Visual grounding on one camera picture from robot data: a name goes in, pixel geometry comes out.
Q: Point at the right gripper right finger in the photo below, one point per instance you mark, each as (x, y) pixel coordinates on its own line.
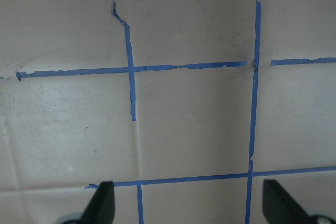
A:
(279, 207)

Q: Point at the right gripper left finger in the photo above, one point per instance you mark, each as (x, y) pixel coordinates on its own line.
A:
(101, 208)

